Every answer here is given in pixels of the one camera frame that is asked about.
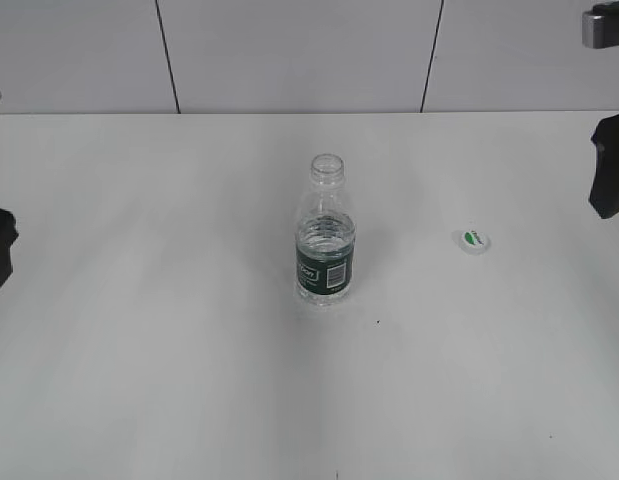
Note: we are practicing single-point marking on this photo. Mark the clear Cestbon water bottle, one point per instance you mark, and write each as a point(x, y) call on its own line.
point(325, 234)

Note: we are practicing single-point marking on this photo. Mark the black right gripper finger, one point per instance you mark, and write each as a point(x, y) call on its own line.
point(604, 194)

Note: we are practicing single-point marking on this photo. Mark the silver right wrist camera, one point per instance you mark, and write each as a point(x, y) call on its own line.
point(600, 25)

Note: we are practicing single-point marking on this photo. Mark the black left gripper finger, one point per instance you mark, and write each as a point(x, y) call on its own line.
point(8, 235)

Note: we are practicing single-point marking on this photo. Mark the white green bottle cap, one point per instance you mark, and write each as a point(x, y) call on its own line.
point(472, 242)

